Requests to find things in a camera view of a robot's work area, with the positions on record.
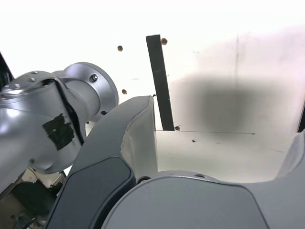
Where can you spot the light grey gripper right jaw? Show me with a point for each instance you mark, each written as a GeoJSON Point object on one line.
{"type": "Point", "coordinates": [190, 205]}

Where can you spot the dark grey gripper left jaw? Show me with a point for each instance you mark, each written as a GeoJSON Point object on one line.
{"type": "Point", "coordinates": [100, 167]}

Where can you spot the black tape strip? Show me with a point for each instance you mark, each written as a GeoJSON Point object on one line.
{"type": "Point", "coordinates": [160, 83]}

